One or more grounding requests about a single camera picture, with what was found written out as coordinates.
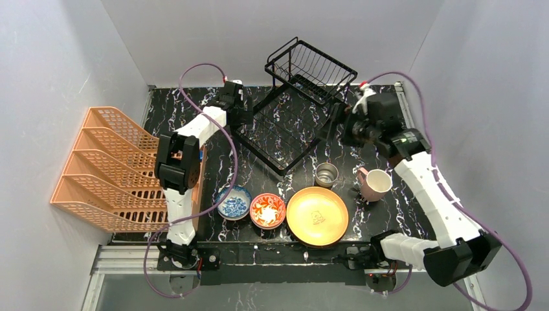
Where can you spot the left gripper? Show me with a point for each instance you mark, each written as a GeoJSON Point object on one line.
{"type": "Point", "coordinates": [245, 114]}

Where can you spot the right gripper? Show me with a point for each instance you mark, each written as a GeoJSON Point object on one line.
{"type": "Point", "coordinates": [349, 126]}

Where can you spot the black wire dish rack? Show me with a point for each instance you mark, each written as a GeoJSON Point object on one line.
{"type": "Point", "coordinates": [287, 123]}

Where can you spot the blue floral bowl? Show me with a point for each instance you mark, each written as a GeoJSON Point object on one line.
{"type": "Point", "coordinates": [235, 204]}

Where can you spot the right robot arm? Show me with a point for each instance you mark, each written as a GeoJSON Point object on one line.
{"type": "Point", "coordinates": [462, 247]}

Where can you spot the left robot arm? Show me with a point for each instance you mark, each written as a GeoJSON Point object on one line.
{"type": "Point", "coordinates": [178, 166]}

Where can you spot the stainless steel cup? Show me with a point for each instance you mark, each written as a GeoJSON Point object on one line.
{"type": "Point", "coordinates": [326, 175]}

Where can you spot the pink mug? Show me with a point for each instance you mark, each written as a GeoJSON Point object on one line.
{"type": "Point", "coordinates": [374, 184]}

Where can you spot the yellow plate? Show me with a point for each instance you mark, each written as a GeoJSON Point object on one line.
{"type": "Point", "coordinates": [317, 216]}

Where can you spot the orange patterned bowl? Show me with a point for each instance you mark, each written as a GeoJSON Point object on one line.
{"type": "Point", "coordinates": [267, 211]}

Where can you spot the orange file organizer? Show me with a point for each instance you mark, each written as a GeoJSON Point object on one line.
{"type": "Point", "coordinates": [108, 179]}

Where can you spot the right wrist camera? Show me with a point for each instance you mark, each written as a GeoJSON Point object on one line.
{"type": "Point", "coordinates": [363, 96]}

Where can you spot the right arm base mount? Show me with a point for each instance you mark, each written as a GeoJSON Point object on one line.
{"type": "Point", "coordinates": [380, 273]}

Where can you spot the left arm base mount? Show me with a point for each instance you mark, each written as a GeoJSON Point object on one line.
{"type": "Point", "coordinates": [175, 257]}

